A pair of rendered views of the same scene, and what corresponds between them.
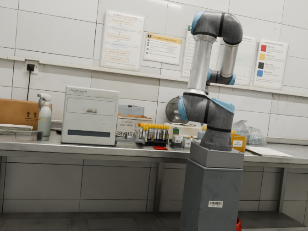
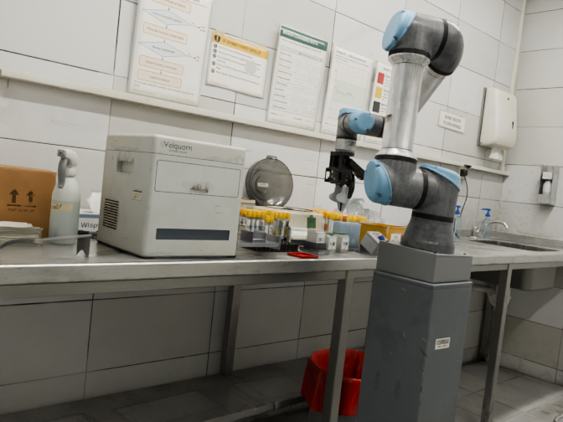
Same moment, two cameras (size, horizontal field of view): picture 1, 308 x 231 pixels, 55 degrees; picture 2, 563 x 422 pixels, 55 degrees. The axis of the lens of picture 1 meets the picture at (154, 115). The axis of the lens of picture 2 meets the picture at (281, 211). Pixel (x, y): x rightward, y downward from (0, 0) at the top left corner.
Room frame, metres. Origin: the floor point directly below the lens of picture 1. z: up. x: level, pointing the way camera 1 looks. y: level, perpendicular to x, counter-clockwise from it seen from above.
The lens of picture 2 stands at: (0.24, 0.73, 1.09)
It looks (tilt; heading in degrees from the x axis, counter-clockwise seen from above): 3 degrees down; 334
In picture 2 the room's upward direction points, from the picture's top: 6 degrees clockwise
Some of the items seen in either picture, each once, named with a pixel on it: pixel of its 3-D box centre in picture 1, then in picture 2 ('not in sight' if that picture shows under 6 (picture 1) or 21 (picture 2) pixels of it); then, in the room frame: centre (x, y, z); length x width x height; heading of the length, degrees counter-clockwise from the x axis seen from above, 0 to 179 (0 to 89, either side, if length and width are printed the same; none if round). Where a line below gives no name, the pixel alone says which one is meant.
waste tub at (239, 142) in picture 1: (231, 142); (380, 237); (1.93, -0.52, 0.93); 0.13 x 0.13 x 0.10; 21
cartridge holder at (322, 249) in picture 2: (176, 145); (314, 247); (1.78, -0.15, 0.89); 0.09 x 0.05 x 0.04; 17
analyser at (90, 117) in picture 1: (91, 115); (174, 195); (1.70, 0.35, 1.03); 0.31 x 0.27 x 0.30; 106
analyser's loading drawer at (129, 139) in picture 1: (126, 137); (246, 239); (1.66, 0.14, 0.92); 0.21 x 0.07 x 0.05; 106
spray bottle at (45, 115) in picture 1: (43, 114); (65, 197); (1.72, 0.63, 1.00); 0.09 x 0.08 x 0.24; 16
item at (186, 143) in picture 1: (186, 142); (327, 242); (1.81, -0.21, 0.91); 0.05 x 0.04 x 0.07; 16
